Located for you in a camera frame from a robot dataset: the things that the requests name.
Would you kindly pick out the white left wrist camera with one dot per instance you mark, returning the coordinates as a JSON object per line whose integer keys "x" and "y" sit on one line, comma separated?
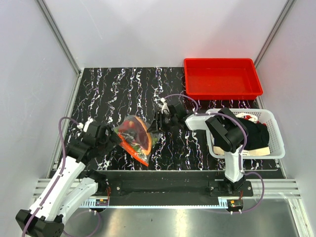
{"x": 85, "y": 124}

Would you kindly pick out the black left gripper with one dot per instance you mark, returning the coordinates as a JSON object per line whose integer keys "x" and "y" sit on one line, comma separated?
{"x": 113, "y": 140}

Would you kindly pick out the white red cloth in basket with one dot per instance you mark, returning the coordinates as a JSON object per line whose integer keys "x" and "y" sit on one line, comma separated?
{"x": 249, "y": 117}

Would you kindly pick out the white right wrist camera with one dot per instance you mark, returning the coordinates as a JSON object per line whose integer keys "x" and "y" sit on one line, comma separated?
{"x": 164, "y": 106}

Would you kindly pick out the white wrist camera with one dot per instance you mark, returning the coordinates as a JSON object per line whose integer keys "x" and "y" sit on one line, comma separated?
{"x": 164, "y": 106}
{"x": 85, "y": 124}

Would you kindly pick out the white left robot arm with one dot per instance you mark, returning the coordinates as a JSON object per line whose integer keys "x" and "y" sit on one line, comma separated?
{"x": 48, "y": 215}

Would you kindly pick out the aluminium frame rail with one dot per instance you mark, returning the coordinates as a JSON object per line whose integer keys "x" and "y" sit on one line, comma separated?
{"x": 274, "y": 188}

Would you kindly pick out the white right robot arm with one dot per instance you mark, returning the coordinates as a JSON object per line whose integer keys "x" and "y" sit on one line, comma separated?
{"x": 234, "y": 174}

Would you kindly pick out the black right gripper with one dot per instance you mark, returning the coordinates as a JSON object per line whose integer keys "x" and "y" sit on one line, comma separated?
{"x": 157, "y": 127}

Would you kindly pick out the clear zip top bag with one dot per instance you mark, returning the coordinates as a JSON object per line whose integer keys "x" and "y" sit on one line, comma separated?
{"x": 135, "y": 140}

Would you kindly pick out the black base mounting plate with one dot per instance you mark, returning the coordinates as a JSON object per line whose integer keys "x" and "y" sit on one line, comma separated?
{"x": 167, "y": 200}

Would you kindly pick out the red plastic bin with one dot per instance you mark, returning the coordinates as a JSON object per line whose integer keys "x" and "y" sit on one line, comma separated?
{"x": 221, "y": 79}

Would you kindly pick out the white plastic basket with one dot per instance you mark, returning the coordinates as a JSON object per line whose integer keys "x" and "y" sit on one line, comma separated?
{"x": 276, "y": 144}

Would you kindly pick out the beige item in basket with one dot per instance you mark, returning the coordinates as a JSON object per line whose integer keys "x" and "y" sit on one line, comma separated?
{"x": 256, "y": 151}

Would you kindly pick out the black bag in basket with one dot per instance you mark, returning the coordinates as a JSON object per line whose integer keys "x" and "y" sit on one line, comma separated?
{"x": 256, "y": 135}

